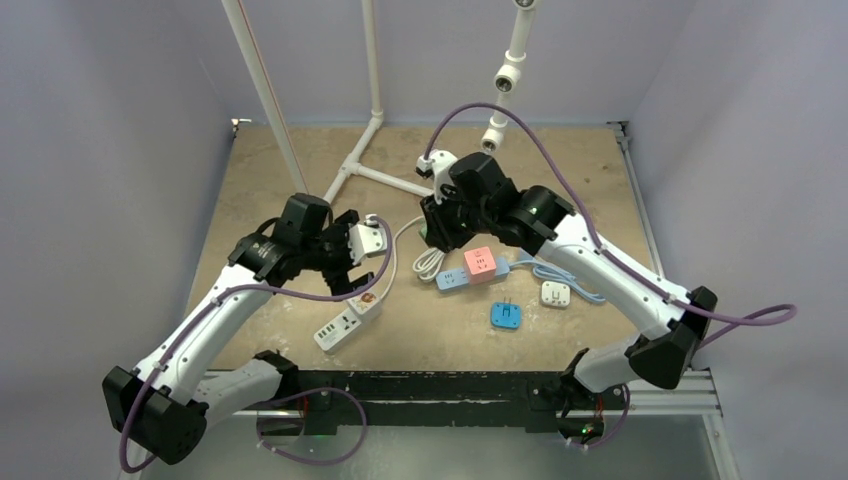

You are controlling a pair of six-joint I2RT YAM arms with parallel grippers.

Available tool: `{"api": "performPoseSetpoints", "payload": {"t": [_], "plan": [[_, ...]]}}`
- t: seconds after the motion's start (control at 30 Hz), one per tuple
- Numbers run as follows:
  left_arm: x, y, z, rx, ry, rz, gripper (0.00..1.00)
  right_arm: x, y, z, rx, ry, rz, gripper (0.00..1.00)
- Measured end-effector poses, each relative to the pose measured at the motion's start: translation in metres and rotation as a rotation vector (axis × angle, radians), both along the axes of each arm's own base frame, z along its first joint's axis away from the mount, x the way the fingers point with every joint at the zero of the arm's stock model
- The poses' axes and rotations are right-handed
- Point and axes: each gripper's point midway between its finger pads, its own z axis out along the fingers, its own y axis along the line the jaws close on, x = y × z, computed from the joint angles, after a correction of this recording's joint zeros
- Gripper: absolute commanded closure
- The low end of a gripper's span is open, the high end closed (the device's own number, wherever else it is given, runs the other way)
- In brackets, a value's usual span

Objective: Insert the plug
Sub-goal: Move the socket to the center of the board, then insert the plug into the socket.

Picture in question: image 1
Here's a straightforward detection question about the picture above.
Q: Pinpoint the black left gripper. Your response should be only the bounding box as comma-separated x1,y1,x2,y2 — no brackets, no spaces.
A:
301,211,375,299

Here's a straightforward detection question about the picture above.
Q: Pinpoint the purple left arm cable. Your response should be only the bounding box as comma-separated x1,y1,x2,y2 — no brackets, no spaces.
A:
117,215,395,475

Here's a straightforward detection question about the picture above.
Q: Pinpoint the light blue power strip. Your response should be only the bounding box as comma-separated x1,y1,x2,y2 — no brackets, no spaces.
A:
435,257,510,294

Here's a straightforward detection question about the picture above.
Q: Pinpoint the white flat plug adapter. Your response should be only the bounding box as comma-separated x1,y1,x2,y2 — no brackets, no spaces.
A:
539,280,571,309

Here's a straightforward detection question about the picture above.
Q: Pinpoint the aluminium front rail frame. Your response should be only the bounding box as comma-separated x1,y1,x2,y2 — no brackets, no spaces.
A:
115,367,740,480

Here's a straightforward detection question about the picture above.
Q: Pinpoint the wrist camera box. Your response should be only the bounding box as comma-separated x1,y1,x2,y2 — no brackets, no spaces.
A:
415,149,458,204
348,219,388,265

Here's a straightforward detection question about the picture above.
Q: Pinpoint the pink cube adapter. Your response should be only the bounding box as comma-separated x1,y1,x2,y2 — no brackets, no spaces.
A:
463,246,497,285

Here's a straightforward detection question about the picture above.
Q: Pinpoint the blue flat plug adapter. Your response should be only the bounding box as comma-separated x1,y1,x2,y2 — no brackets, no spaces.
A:
489,302,522,331

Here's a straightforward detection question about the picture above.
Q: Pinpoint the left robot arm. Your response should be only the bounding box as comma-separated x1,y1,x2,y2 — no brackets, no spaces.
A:
102,193,393,474

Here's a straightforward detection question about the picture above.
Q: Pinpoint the white PVC pipe frame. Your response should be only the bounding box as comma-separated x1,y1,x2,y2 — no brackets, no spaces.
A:
221,0,539,203

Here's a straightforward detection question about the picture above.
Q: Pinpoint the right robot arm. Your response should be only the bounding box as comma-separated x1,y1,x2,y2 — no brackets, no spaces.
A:
416,150,717,407

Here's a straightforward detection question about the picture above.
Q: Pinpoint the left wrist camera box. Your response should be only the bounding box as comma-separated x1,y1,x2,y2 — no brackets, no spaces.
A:
348,219,388,265

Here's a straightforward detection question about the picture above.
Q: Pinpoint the aluminium rail right table edge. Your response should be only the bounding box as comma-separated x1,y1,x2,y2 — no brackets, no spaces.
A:
605,121,665,277

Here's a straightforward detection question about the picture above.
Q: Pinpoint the white USB power strip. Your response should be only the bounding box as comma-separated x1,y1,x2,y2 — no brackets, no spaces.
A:
313,309,370,355

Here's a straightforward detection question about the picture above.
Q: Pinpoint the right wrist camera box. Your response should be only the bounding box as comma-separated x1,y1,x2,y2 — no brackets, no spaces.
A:
415,149,458,204

